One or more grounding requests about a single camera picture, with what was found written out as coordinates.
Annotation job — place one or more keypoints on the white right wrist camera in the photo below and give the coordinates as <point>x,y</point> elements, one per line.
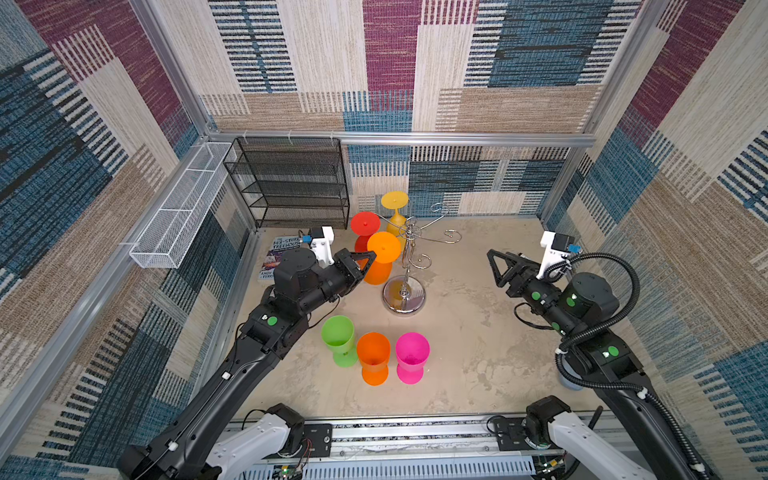
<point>557,247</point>

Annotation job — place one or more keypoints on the red plastic wine glass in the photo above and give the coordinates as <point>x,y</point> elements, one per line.
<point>364,225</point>

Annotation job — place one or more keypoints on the chrome wine glass rack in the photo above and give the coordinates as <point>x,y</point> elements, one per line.
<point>404,294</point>

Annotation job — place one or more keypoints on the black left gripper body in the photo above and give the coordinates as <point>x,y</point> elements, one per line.
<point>345,277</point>

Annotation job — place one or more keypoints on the pink plastic wine glass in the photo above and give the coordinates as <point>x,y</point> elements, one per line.
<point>412,352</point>

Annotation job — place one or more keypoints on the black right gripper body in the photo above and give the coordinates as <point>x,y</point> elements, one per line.
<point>516,278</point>

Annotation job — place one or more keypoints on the orange wine glass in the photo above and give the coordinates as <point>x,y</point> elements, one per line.
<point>387,249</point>
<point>373,351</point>

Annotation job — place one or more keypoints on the blue grey sponge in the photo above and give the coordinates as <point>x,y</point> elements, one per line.
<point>568,384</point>

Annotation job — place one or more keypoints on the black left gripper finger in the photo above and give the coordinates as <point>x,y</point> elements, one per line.
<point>358,256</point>
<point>364,265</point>

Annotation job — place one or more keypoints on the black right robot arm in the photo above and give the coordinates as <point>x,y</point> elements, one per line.
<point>591,355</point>

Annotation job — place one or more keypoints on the black mesh shelf rack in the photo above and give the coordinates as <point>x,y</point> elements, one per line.
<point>291,182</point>

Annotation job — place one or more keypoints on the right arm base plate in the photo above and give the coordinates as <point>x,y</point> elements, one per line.
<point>509,432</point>

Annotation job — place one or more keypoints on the aluminium mounting rail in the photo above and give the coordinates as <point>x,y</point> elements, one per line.
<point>418,447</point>

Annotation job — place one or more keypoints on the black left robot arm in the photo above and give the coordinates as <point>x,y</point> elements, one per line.
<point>301,285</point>

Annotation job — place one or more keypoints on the yellow plastic wine glass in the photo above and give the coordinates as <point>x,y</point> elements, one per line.
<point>395,201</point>

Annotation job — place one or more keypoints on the white wire mesh basket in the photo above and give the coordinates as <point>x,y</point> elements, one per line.
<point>165,241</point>

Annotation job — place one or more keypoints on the treehouse paperback book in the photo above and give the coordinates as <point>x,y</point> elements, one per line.
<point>279,246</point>

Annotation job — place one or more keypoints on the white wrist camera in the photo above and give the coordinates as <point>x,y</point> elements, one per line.
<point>320,240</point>
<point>557,247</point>

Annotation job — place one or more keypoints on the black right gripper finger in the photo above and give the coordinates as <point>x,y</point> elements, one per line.
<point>502,278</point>
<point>506,260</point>

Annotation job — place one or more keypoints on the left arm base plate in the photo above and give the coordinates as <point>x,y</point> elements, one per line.
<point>317,440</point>

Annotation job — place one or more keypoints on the green plastic wine glass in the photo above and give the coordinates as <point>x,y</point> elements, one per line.
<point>338,334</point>

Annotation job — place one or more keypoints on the orange wine glass front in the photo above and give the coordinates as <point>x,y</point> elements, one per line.
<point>387,249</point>

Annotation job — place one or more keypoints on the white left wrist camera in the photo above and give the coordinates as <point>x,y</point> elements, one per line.
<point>320,240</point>

